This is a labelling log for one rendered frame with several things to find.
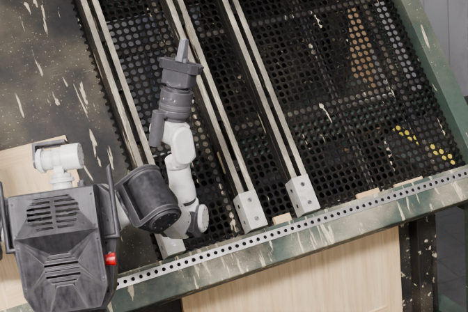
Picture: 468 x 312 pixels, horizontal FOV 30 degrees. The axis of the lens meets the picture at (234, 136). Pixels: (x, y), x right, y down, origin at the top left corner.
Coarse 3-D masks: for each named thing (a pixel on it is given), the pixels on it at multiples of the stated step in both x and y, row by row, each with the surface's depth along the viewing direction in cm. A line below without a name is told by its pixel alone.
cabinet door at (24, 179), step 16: (0, 160) 274; (16, 160) 275; (32, 160) 276; (0, 176) 272; (16, 176) 273; (32, 176) 275; (48, 176) 276; (16, 192) 272; (32, 192) 273; (0, 272) 262; (16, 272) 263; (0, 288) 260; (16, 288) 261; (0, 304) 258; (16, 304) 260
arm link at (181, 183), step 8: (168, 176) 243; (176, 176) 240; (184, 176) 241; (176, 184) 242; (184, 184) 242; (192, 184) 244; (176, 192) 243; (184, 192) 242; (192, 192) 244; (184, 200) 244; (192, 200) 245; (192, 208) 243
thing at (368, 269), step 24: (360, 240) 329; (384, 240) 333; (288, 264) 317; (312, 264) 322; (336, 264) 327; (360, 264) 332; (384, 264) 336; (216, 288) 307; (240, 288) 311; (264, 288) 316; (288, 288) 320; (312, 288) 325; (336, 288) 330; (360, 288) 335; (384, 288) 340
